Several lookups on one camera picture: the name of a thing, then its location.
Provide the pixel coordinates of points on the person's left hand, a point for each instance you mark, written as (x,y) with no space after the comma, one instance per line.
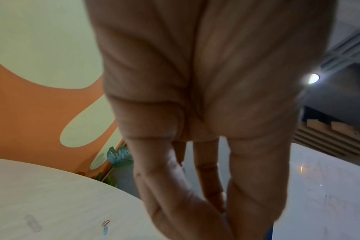
(197,70)

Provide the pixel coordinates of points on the round ceiling light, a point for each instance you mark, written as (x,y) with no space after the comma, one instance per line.
(312,78)

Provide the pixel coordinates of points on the green plant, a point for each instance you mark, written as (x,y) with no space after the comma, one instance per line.
(109,180)

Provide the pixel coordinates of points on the grey ceiling pipes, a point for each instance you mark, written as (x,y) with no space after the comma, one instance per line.
(344,51)

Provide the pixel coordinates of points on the wooden slat panel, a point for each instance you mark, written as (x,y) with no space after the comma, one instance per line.
(334,138)

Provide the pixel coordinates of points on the blue object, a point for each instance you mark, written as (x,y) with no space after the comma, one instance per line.
(269,232)

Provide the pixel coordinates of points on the red paper clip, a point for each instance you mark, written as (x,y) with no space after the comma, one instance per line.
(106,222)

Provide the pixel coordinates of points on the small blue clip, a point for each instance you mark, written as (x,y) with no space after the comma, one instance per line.
(105,231)

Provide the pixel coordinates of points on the clear plastic piece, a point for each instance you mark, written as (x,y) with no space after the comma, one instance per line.
(32,223)

